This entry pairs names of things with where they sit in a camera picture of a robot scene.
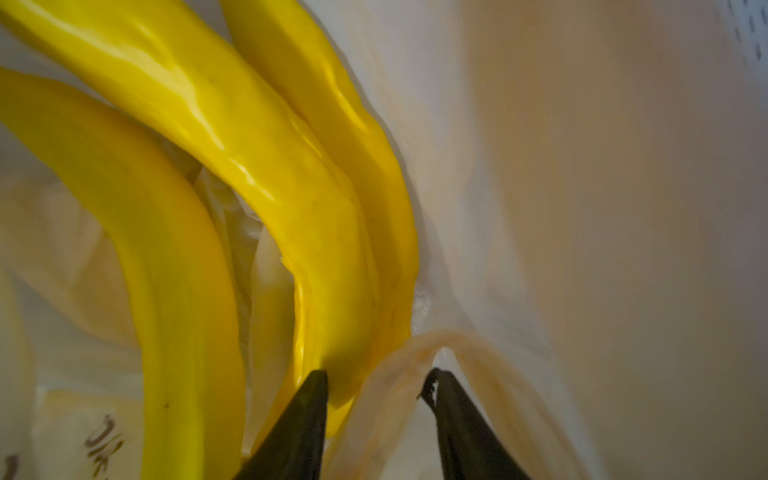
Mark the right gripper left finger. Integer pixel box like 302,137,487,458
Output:
235,370,328,480

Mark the beige plastic bag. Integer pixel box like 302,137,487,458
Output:
1,1,767,479

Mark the white perforated plastic basket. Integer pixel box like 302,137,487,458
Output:
717,0,767,77

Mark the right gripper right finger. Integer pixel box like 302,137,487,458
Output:
419,367,529,480

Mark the orange-yellow banana bunch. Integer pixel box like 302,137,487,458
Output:
1,1,419,436

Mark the single yellow banana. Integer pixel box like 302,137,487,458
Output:
1,69,245,479

